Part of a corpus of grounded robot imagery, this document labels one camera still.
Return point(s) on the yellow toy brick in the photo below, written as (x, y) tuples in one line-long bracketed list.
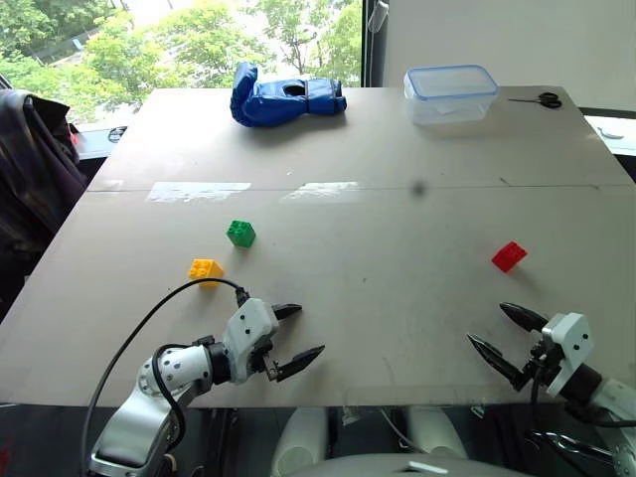
[(205, 270)]

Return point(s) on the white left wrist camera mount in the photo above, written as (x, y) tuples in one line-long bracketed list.
[(248, 323)]

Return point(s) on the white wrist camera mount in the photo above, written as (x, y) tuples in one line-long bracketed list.
[(571, 343), (248, 323)]

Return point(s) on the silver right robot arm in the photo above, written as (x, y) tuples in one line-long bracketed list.
[(613, 402)]

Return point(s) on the dark plaid jacket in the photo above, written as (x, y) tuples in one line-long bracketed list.
[(35, 174)]

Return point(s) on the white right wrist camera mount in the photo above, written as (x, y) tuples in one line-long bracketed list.
[(571, 343)]

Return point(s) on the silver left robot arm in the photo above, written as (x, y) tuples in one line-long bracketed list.
[(134, 417)]

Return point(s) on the clear plastic container blue lid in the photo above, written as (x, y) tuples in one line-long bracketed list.
[(449, 94)]

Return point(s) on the black scissors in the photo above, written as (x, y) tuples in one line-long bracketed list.
[(546, 101)]

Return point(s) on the grey robot torso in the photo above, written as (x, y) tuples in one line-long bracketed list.
[(407, 467)]

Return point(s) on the red toy brick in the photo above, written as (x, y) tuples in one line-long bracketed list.
[(509, 257)]

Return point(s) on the blue boxing glove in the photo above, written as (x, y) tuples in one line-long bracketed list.
[(278, 102)]

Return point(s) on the dark window frame post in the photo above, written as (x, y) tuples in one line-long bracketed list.
[(373, 45)]

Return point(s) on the green toy brick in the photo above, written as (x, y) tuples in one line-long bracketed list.
[(241, 233)]

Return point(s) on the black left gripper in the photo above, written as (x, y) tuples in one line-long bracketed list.
[(261, 360)]

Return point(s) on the white rounded robot leg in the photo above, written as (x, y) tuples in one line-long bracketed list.
[(437, 429), (298, 437)]

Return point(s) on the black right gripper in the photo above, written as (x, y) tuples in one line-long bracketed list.
[(542, 363)]

